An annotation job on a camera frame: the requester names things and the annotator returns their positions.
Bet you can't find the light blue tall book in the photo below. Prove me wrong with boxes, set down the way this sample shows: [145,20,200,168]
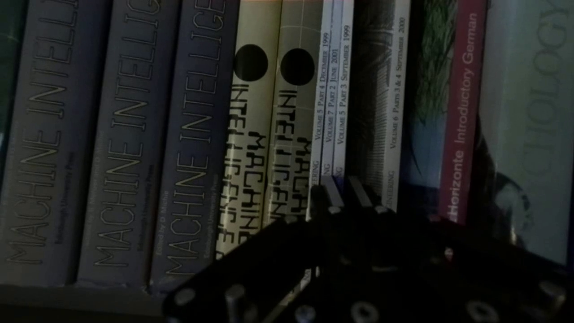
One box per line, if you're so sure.
[478,0,574,264]

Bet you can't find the thin white journal booklets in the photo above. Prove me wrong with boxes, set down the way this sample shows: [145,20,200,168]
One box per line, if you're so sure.
[310,0,412,211]

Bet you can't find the cream machine intelligence book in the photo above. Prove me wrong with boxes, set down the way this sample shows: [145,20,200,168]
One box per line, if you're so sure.
[263,0,322,225]
[215,0,281,259]

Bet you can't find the grey machine intelligence volume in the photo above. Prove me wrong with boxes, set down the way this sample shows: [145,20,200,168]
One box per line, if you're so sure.
[0,0,113,288]
[77,0,181,288]
[148,0,240,295]

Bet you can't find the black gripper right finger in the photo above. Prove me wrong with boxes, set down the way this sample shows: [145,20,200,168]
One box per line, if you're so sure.
[348,177,387,216]

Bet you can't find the maroon Horizonte German book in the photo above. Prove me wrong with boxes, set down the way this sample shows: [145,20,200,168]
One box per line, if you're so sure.
[437,0,486,225]

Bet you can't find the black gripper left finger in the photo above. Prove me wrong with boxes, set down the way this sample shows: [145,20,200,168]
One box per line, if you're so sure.
[312,177,344,218]

